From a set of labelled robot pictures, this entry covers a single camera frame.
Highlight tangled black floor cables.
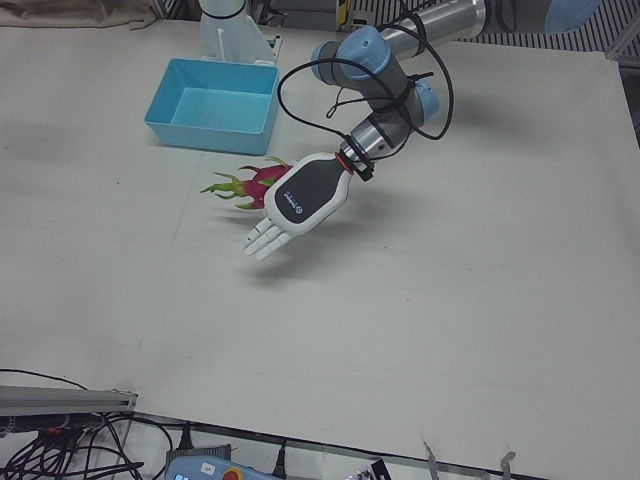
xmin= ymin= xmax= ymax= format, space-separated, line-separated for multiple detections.
xmin=0 ymin=369 xmax=186 ymax=480

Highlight white stand base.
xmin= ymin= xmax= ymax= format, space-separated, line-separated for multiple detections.
xmin=198 ymin=0 xmax=282 ymax=66

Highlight pink dragon fruit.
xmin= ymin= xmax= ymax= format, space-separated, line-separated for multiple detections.
xmin=200 ymin=156 xmax=295 ymax=211

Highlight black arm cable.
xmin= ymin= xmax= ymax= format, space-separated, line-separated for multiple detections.
xmin=278 ymin=14 xmax=457 ymax=184

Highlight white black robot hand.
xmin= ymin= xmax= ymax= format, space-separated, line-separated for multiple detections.
xmin=241 ymin=150 xmax=357 ymax=262

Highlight teach pendant with red button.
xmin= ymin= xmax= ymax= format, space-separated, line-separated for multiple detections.
xmin=163 ymin=444 xmax=266 ymax=480

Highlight blue round cover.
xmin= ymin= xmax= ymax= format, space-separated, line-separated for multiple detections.
xmin=544 ymin=0 xmax=601 ymax=34

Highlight light blue plastic tray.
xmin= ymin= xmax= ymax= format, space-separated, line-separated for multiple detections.
xmin=143 ymin=57 xmax=281 ymax=157

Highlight brown paper sheet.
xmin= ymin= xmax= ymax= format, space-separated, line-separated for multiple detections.
xmin=0 ymin=0 xmax=161 ymax=31

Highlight clear plastic bag with parts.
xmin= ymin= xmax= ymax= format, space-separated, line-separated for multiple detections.
xmin=344 ymin=459 xmax=391 ymax=480

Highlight horizontal aluminium rail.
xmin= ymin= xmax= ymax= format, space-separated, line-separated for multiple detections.
xmin=0 ymin=384 xmax=139 ymax=431

